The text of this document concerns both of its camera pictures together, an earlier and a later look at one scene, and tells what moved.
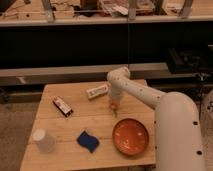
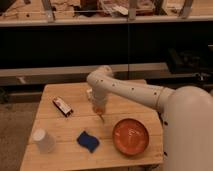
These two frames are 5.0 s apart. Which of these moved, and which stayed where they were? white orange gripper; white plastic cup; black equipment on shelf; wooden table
Moved: white orange gripper
Stayed: wooden table; black equipment on shelf; white plastic cup
